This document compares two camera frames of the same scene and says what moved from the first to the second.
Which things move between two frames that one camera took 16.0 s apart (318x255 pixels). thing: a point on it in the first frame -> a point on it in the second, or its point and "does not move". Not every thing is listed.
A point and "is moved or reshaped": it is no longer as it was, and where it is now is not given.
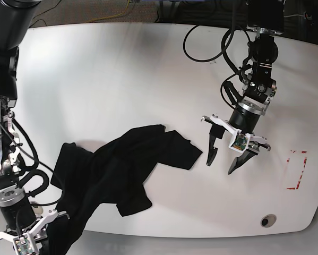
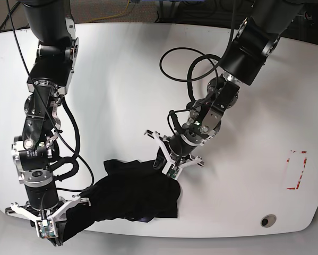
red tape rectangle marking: (305, 161) does not move
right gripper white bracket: (247, 154) -> (172, 168)
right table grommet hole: (268, 220) does not move
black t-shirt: (115, 173) is moved or reshaped
